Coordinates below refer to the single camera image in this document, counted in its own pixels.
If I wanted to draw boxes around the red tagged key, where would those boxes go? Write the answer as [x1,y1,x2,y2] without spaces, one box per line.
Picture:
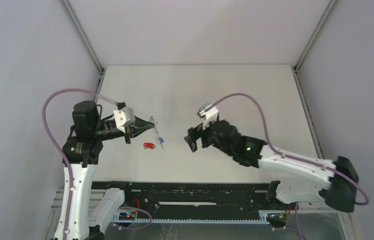
[143,142,155,149]

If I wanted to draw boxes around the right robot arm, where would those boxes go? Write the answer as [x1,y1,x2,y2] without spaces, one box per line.
[184,120,359,213]

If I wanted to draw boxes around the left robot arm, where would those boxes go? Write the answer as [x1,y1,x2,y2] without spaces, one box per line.
[53,100,155,240]

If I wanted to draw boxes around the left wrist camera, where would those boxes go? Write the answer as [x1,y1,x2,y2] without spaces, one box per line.
[113,106,135,133]

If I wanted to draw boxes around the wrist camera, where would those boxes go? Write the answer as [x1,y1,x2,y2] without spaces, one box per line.
[197,102,219,130]
[113,106,135,133]

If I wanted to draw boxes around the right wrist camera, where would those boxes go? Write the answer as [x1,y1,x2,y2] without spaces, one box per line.
[197,102,219,130]

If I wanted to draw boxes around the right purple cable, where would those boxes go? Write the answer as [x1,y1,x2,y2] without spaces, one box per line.
[204,93,370,206]

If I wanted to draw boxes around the purple cable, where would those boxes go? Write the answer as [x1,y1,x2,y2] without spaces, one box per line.
[204,93,370,206]
[42,88,126,240]

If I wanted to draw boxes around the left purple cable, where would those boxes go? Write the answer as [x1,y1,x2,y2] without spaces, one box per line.
[42,88,126,240]

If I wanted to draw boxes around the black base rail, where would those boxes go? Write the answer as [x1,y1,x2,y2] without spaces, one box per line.
[92,181,295,223]

